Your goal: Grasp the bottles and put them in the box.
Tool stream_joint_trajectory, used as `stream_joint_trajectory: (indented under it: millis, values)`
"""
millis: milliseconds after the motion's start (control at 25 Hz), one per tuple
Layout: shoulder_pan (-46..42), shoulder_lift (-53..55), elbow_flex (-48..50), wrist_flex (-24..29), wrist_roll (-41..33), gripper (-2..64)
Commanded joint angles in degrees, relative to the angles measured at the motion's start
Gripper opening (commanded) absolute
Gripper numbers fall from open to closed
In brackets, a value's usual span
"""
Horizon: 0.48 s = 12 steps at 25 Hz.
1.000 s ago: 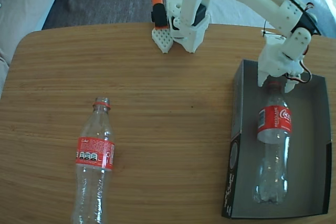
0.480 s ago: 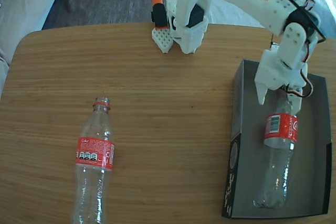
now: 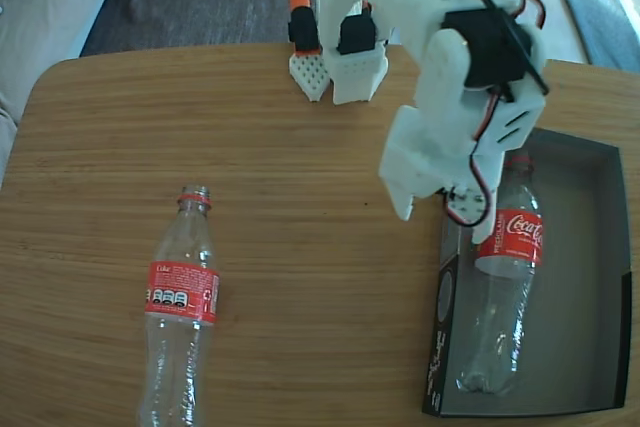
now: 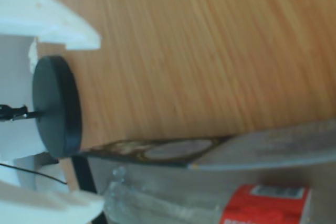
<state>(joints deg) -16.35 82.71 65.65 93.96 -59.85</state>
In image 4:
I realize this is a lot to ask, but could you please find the clear bottle Coca-Cola logo label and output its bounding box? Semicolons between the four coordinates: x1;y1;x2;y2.
103;166;313;224

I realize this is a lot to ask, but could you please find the grey cardboard box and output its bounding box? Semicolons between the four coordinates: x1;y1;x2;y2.
72;119;336;224

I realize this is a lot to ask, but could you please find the black round cap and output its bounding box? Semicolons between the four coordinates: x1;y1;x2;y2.
31;55;82;157

